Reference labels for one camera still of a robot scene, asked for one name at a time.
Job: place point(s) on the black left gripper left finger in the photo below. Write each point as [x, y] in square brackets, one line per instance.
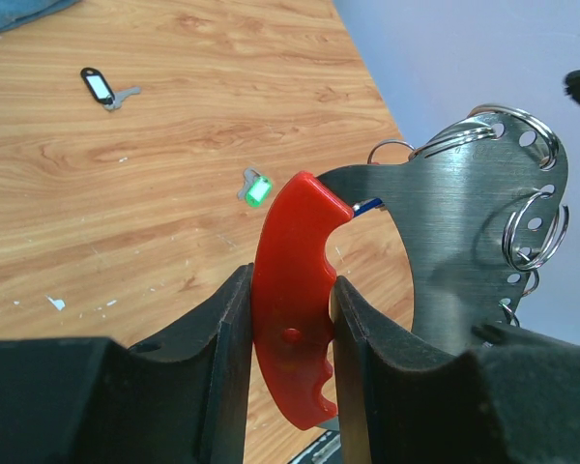
[177, 396]

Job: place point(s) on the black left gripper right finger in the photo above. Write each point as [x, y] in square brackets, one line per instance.
[402, 400]

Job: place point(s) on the red-handled metal key organizer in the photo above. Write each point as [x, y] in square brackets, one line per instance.
[478, 209]

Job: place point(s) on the blue tagged key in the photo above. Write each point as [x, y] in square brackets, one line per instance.
[367, 205]

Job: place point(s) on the green tagged key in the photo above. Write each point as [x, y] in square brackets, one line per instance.
[255, 189]

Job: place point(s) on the black tagged key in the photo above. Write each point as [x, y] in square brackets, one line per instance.
[102, 92]

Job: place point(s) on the folded blue cloth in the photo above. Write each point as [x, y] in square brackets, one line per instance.
[14, 13]

